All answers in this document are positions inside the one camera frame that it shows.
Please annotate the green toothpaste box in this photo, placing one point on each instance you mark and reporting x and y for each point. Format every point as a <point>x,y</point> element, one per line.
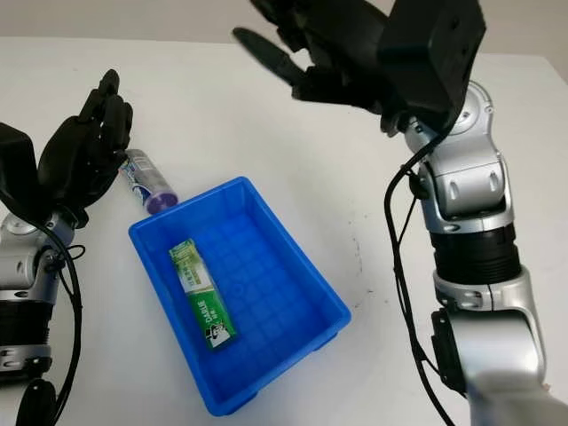
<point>202,293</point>

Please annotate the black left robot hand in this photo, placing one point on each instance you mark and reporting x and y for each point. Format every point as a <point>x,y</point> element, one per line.
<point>75,160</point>

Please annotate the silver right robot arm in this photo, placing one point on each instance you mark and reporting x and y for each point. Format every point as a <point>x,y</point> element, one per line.
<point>479,213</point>

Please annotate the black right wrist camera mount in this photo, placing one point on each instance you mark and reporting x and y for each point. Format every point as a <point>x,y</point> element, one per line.
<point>430,57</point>

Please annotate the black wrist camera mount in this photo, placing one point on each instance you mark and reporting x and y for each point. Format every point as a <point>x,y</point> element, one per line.
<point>15,168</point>
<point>430,57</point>

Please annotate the purple capped printed bottle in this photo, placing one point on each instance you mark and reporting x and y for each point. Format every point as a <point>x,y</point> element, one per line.
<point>148,182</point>

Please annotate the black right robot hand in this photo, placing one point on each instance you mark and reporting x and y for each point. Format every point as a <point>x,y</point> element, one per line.
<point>341,66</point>

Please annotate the blue plastic tray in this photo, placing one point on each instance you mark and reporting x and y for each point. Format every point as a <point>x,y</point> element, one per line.
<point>239,293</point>

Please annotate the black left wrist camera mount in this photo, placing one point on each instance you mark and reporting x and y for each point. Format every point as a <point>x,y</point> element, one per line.
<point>15,168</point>

